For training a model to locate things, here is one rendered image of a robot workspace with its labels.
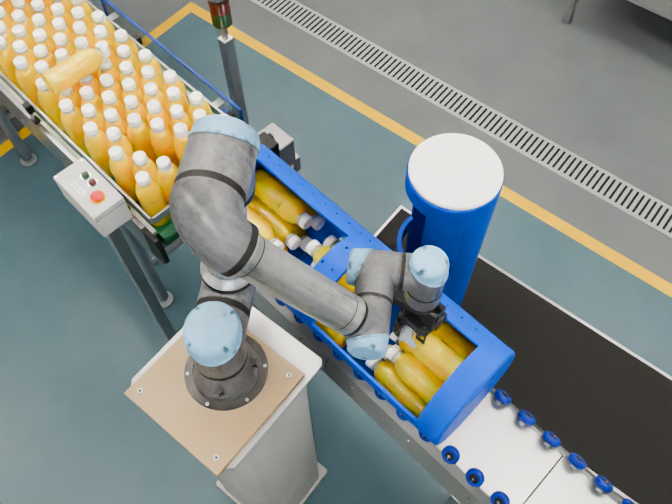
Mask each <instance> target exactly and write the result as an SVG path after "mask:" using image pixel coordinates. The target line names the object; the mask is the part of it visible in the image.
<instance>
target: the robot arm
mask: <svg viewBox="0 0 672 504"><path fill-rule="evenodd" d="M187 138H188V140H187V143H186V146H185V149H184V152H183V155H182V158H181V162H180V165H179V168H178V171H177V174H176V177H175V180H174V183H173V186H172V188H171V191H170V195H169V210H170V215H171V219H172V222H173V224H174V227H175V229H176V231H177V233H178V234H179V236H180V237H181V239H182V240H183V242H184V243H185V245H186V246H187V247H188V248H189V249H190V250H191V252H192V253H193V254H194V255H195V256H196V257H197V258H198V259H199V260H200V261H201V263H200V272H201V278H202V283H201V288H200V292H199V295H198V299H197V303H196V307H195V309H193V310H192V311H191V312H190V313H189V315H188V316H187V318H186V320H185V323H184V327H183V339H184V344H185V347H186V350H187V352H188V353H189V355H190V356H191V358H192V360H193V363H192V377H193V381H194V383H195V385H196V387H197V389H198V390H199V392H200V393H201V394H202V395H204V396H205V397H206V398H208V399H210V400H213V401H217V402H230V401H234V400H237V399H239V398H241V397H243V396H244V395H246V394H247V393H248V392H249V391H250V390H251V389H252V388H253V387H254V385H255V384H256V382H257V380H258V377H259V373H260V364H259V360H258V356H257V354H256V352H255V350H254V349H253V347H252V346H251V345H250V344H249V343H248V342H246V341H245V337H246V332H247V328H248V323H249V318H250V314H251V309H252V305H253V300H254V296H255V291H256V287H257V288H259V289H261V290H263V291H265V292H266V293H268V294H270V295H272V296H274V297H275V298H277V299H279V300H281V301H283V302H284V303H286V304H288V305H290V306H292V307H293V308H295V309H297V310H299V311H300V312H302V313H304V314H306V315H308V316H309V317H311V318H313V319H315V320H317V321H318V322H320V323H322V324H324V325H326V326H327V327H329V328H331V329H333V330H335V331H336V332H338V333H340V334H342V335H344V336H345V337H347V338H348V340H347V341H346V343H347V351H348V352H349V354H350V355H351V356H353V357H355V358H358V359H362V360H376V359H380V358H382V357H384V356H385V354H386V352H387V347H388V341H389V338H390V334H389V331H390V321H391V311H392V303H394V304H396V305H398V306H399V307H401V310H400V311H399V312H398V315H397V317H396V318H397V319H396V320H395V323H394V325H393V328H392V330H393V333H394V334H395V336H396V338H397V339H398V340H399V341H404V342H406V343H407V344H408V345H410V346H411V347H413V348H416V347H417V344H416V342H415V341H414V339H413V338H412V330H413V331H414V332H415V333H416V334H417V335H416V339H417V340H418V341H420V342H421V343H422V344H423V345H424V344H425V340H426V337H427V336H428V335H429V334H430V333H431V332H433V330H434V331H437V329H438V328H439V327H440V326H441V323H442V324H443V325H444V324H445V321H446V318H447V313H446V312H445V310H446V307H445V306H444V305H443V304H442V303H441V302H440V299H441V296H442V292H443V289H444V286H445V282H446V281H447V279H448V274H449V266H450V265H449V259H448V257H447V255H446V254H445V252H444V251H443V250H441V249H440V248H438V247H436V246H431V245H426V246H422V247H419V248H418V249H416V250H415V251H414V253H407V252H406V253H402V252H394V251H385V250H376V249H374V248H371V249H370V248H354V249H352V250H351V251H350V253H349V258H348V265H347V275H346V282H347V283H348V284H349V285H353V286H355V288H354V293H353V292H351V291H349V290H348V289H346V288H344V287H343V286H341V285H340V284H338V283H336V282H335V281H333V280H331V279H330V278H328V277H327V276H325V275H323V274H322V273H320V272H319V271H317V270H315V269H314V268H312V267H310V266H309V265H307V264H306V263H304V262H302V261H301V260H299V259H297V258H296V257H294V256H293V255H291V254H289V253H288V252H286V251H285V250H283V249H281V248H280V247H278V246H276V245H275V244H273V243H272V242H270V241H268V240H267V239H265V238H263V237H262V236H260V231H259V228H258V227H257V226H256V225H255V224H253V223H251V222H250V221H248V220H247V206H248V205H249V204H250V203H251V201H252V199H253V197H254V194H255V166H256V160H257V155H258V154H259V152H260V148H259V146H260V138H259V136H258V134H257V132H256V131H255V130H254V129H253V128H252V127H251V126H250V125H247V124H246V123H245V122H244V121H242V120H239V119H237V118H234V117H231V116H227V115H218V114H215V115H207V116H204V117H203V118H199V119H198V120H197V121H195V123H194V124H193V126H192V129H191V131H190V132H189V133H188V136H187ZM441 314H442V315H443V316H441ZM443 319H444V320H443ZM411 329H412V330H411ZM418 335H419V336H420V337H421V336H422V337H424V339H423V340H422V339H421V338H420V337H419V336H418Z"/></svg>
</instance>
